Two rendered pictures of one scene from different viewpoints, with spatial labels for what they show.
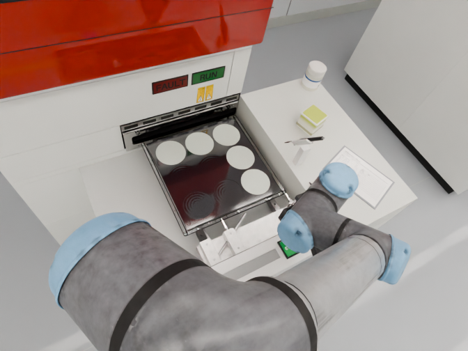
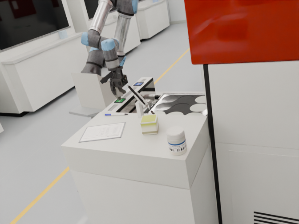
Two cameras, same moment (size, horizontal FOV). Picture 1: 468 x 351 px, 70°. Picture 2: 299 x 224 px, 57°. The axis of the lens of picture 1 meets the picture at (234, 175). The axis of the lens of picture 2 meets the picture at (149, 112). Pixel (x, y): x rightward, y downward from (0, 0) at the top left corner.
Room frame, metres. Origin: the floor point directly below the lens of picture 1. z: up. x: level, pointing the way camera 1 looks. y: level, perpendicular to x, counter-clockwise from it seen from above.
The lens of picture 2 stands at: (1.94, -0.56, 1.60)
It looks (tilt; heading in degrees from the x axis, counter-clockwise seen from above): 26 degrees down; 161
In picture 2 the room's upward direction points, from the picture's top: 11 degrees counter-clockwise
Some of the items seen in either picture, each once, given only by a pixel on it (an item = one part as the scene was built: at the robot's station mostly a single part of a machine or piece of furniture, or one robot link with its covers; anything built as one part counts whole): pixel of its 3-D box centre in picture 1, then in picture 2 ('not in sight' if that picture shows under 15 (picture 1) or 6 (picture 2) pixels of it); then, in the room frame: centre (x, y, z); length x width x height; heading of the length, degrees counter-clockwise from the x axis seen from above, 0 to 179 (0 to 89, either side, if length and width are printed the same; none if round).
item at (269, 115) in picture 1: (317, 155); (136, 143); (0.81, -0.27, 0.89); 0.62 x 0.35 x 0.14; 42
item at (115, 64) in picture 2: not in sight; (112, 63); (0.40, -0.20, 1.20); 0.08 x 0.08 x 0.05
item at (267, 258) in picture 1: (247, 272); (131, 102); (0.31, -0.12, 0.89); 0.55 x 0.09 x 0.14; 132
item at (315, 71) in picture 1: (313, 76); (176, 140); (1.09, -0.19, 1.01); 0.07 x 0.07 x 0.10
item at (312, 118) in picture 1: (311, 120); (150, 124); (0.87, -0.21, 1.00); 0.07 x 0.07 x 0.07; 59
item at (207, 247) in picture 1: (209, 253); (149, 97); (0.33, 0.00, 0.89); 0.08 x 0.03 x 0.03; 42
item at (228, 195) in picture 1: (212, 167); (180, 107); (0.62, 0.08, 0.90); 0.34 x 0.34 x 0.01; 42
